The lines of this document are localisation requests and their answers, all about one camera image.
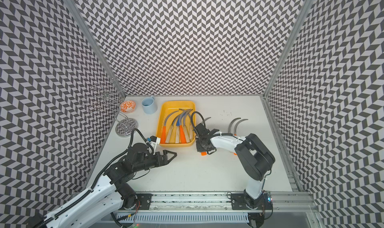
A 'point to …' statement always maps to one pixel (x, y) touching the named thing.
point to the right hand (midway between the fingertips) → (202, 150)
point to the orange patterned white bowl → (127, 106)
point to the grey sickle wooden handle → (186, 135)
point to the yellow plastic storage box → (165, 108)
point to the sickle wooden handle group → (171, 130)
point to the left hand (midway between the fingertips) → (171, 159)
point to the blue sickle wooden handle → (177, 127)
